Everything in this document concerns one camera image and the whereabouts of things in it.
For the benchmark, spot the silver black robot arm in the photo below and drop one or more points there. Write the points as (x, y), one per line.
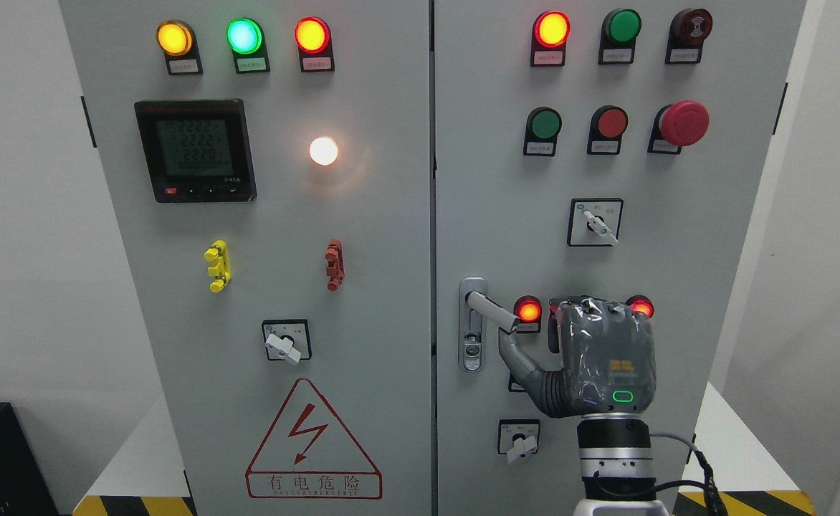
(616, 461)

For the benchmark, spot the red indicator lamp top left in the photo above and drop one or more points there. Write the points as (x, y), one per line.
(314, 45)

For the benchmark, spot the red electric hazard warning sticker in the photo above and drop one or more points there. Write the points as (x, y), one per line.
(309, 452)

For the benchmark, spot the green indicator lamp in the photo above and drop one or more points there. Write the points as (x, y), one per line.
(246, 40)
(619, 32)

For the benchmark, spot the yellow terminal connector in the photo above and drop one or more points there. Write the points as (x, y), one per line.
(219, 267)

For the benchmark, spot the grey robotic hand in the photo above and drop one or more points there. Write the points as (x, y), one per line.
(607, 356)

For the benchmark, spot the upper right white selector switch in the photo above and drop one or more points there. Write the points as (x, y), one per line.
(594, 222)

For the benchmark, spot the green indicator lamp top left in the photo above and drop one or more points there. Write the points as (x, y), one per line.
(246, 40)

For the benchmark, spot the white glowing indicator lamp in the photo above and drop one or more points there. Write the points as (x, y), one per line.
(324, 151)

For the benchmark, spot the upper red push button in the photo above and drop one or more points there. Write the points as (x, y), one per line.
(606, 129)

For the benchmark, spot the red indicator lamp top right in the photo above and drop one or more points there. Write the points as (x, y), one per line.
(550, 33)

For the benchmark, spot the upper green push button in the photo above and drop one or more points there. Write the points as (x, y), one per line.
(541, 132)

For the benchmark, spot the bottom white selector switch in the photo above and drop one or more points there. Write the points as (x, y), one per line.
(518, 438)

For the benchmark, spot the black digital power meter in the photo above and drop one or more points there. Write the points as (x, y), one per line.
(197, 151)

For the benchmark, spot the grey right cabinet door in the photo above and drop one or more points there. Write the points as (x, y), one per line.
(504, 216)

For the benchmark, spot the green indicator lamp top right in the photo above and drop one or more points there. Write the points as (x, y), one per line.
(619, 32)

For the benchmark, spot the grey left cabinet door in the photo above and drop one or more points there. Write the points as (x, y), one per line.
(371, 339)

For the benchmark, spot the silver door handle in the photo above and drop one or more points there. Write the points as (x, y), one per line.
(475, 309)

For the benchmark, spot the white platform with hazard stripes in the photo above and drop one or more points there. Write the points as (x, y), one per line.
(146, 476)

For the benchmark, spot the red indicator lamp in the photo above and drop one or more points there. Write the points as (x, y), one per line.
(641, 304)
(529, 311)
(550, 33)
(314, 45)

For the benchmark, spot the red terminal connector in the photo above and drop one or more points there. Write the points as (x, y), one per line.
(335, 268)

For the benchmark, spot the middle left red indicator lamp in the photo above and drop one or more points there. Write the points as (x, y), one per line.
(529, 311)

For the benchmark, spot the red emergency stop button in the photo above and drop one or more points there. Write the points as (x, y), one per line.
(678, 125)

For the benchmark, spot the yellow indicator lamp top left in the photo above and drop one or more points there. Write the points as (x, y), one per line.
(179, 46)

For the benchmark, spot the dark red buzzer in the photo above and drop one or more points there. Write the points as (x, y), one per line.
(687, 33)

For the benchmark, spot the left door white selector switch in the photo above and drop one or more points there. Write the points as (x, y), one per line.
(287, 339)

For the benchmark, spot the grey cabinet door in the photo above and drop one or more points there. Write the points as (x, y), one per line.
(371, 339)
(504, 216)

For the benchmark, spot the middle right red indicator lamp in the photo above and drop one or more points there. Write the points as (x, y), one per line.
(641, 304)

